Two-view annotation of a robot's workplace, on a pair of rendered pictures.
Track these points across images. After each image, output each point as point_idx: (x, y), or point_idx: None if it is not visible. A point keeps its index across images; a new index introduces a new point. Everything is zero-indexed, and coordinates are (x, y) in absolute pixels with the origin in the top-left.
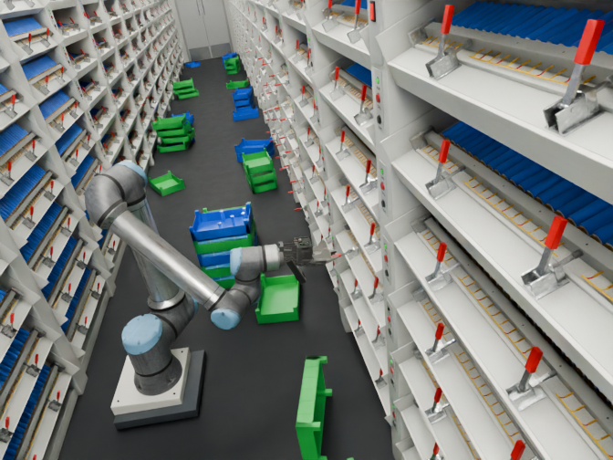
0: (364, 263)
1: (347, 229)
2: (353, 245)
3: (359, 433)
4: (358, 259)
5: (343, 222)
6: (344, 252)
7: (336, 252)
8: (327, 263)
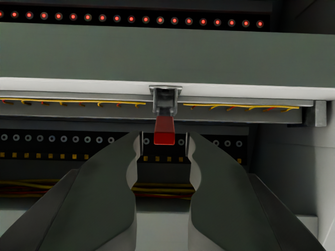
0: (93, 92)
1: (313, 106)
2: (219, 95)
3: None
4: (127, 90)
5: (328, 132)
6: (221, 85)
7: (186, 134)
8: (81, 167)
